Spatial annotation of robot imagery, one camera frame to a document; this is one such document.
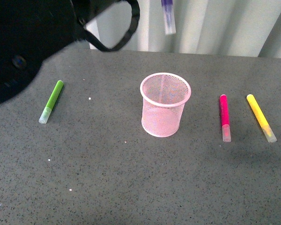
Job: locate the pink marker pen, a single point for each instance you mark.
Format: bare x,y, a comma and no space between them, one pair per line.
224,109

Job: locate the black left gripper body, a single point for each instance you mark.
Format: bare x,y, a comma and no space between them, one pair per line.
32,31

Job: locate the pink mesh pen cup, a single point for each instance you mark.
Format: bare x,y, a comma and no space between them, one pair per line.
164,97

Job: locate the grey pleated curtain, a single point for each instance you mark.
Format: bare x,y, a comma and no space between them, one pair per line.
217,27

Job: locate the green marker pen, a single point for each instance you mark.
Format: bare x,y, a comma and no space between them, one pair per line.
51,102

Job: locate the purple marker pen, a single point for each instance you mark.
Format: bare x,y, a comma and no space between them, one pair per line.
168,16

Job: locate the yellow marker pen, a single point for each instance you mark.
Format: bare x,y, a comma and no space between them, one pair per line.
271,138

